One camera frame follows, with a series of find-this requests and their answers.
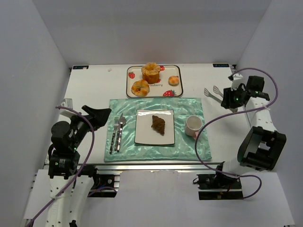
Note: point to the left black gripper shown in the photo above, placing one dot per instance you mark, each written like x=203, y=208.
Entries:
x=89, y=118

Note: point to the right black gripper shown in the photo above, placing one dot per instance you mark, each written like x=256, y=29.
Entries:
x=225, y=99

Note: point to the brown chocolate croissant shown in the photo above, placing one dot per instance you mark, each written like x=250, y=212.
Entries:
x=158, y=124

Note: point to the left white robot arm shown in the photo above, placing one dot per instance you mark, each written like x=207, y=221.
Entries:
x=70, y=184

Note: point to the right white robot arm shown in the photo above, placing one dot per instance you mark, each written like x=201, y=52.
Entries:
x=261, y=148

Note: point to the small round bread roll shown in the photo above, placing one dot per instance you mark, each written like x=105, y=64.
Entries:
x=173, y=80

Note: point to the tall orange muffin bread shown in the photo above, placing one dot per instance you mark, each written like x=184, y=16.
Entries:
x=151, y=72

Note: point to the silver fork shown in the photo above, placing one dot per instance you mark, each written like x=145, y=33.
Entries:
x=116, y=124

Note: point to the silver table knife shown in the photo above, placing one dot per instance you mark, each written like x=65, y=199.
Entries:
x=122, y=122

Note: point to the pink ceramic mug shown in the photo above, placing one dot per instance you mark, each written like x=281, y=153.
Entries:
x=193, y=125

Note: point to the white square plate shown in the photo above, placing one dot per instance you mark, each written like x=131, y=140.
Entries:
x=146, y=135

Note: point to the round glazed bun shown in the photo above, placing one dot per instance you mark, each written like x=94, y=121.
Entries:
x=140, y=88

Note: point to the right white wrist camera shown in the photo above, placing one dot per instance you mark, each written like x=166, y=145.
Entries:
x=236, y=80

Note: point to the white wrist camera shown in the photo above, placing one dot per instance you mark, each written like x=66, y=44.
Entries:
x=67, y=102
x=236, y=80

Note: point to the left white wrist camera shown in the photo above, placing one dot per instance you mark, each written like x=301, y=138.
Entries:
x=67, y=102

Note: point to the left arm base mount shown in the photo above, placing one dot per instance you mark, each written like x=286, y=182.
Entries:
x=103, y=184

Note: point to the aluminium table frame rail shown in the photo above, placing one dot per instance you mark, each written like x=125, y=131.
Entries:
x=153, y=166

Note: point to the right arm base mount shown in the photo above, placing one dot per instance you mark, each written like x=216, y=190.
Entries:
x=218, y=187

